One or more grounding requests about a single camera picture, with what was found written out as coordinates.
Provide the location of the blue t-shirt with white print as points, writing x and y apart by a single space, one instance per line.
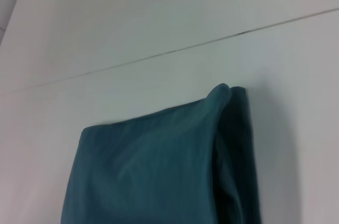
164 168

